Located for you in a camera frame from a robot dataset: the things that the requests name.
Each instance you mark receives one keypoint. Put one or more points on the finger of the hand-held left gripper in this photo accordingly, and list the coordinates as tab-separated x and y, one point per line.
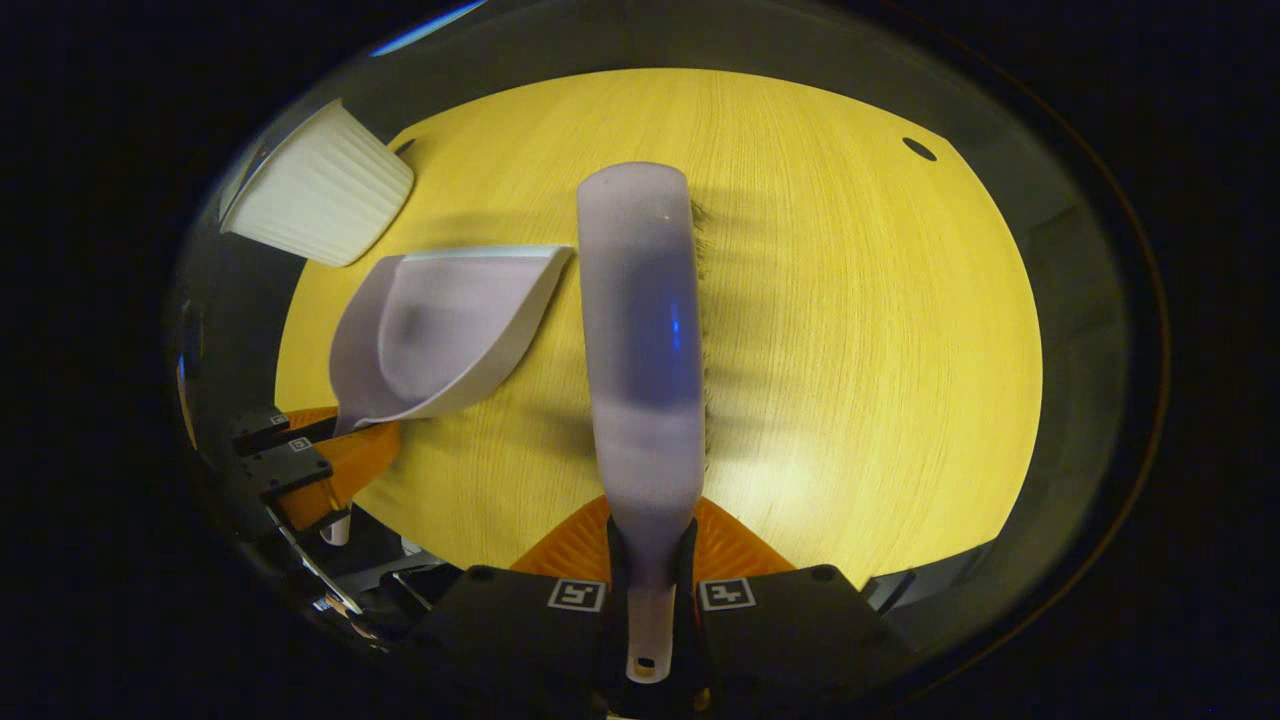
300	465
262	430

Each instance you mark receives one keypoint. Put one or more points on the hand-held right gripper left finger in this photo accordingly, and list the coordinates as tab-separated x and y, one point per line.
510	630

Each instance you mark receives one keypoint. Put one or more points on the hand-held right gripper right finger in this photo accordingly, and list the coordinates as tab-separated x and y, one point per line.
790	630

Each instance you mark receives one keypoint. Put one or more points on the lavender plastic dustpan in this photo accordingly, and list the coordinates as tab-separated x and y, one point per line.
440	330

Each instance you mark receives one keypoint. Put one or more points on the white ribbed garbage bin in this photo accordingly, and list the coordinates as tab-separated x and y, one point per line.
320	190

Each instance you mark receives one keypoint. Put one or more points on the lavender small broom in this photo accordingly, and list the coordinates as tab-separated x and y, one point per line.
645	350

